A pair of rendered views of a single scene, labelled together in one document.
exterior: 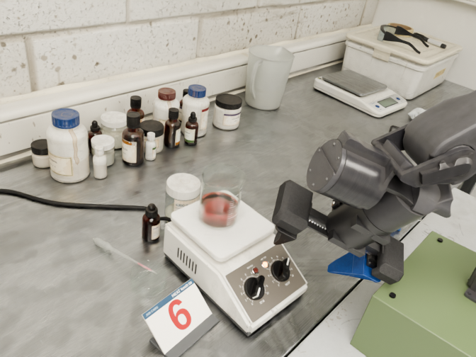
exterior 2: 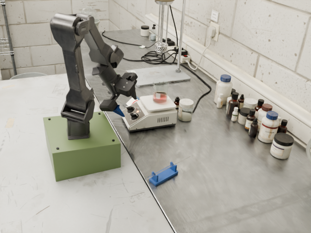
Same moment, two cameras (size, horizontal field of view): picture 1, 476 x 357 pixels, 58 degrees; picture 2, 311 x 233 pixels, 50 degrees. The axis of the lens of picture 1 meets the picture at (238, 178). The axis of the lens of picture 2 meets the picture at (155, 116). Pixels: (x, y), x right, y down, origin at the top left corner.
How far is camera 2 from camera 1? 150 cm
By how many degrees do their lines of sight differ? 93
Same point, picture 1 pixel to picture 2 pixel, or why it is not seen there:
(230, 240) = (146, 100)
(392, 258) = (104, 101)
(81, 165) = (216, 96)
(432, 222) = (150, 202)
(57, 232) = (184, 96)
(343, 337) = not seen: hidden behind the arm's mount
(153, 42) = (304, 92)
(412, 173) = not seen: hidden behind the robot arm
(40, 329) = (146, 91)
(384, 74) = not seen: outside the picture
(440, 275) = (97, 128)
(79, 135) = (219, 84)
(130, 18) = (297, 71)
